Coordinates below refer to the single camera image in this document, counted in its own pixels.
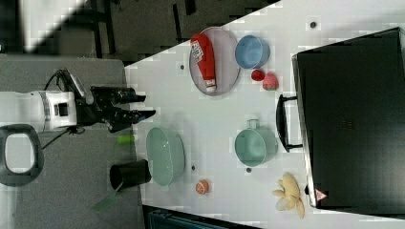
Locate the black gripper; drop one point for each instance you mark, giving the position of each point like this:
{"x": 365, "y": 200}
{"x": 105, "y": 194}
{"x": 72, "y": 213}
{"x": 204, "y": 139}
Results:
{"x": 104, "y": 108}

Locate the green plastic strainer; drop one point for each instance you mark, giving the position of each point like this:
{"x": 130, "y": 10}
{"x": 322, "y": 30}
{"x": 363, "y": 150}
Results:
{"x": 165, "y": 155}

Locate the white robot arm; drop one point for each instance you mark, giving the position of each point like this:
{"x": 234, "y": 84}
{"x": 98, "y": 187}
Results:
{"x": 24, "y": 116}

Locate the red ketchup bottle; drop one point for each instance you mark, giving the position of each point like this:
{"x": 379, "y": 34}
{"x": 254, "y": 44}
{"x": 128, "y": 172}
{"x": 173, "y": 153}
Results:
{"x": 203, "y": 53}

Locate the grey round plate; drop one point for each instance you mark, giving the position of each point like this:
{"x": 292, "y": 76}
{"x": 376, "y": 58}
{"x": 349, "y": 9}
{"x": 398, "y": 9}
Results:
{"x": 226, "y": 68}

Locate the orange slice toy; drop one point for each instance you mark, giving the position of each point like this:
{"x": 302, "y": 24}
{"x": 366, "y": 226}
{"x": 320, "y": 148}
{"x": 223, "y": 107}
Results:
{"x": 202, "y": 187}

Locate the green mug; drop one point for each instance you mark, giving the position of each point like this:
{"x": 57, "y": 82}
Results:
{"x": 255, "y": 145}

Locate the red toy tomato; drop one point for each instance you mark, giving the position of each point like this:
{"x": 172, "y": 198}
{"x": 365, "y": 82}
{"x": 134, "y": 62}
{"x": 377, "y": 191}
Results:
{"x": 257, "y": 75}

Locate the blue bowl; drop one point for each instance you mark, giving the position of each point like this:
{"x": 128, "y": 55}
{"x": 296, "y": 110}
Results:
{"x": 252, "y": 52}

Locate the pink toy strawberry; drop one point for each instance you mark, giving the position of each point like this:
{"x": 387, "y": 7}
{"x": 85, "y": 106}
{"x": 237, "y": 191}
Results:
{"x": 270, "y": 82}

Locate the black toaster oven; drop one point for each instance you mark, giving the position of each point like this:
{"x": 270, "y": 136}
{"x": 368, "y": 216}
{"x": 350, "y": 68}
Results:
{"x": 351, "y": 106}

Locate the green clamp handle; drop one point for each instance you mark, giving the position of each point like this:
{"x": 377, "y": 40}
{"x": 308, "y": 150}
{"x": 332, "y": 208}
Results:
{"x": 125, "y": 139}

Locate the black cylinder mount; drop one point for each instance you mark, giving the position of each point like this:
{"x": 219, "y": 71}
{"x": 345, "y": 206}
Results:
{"x": 129, "y": 174}

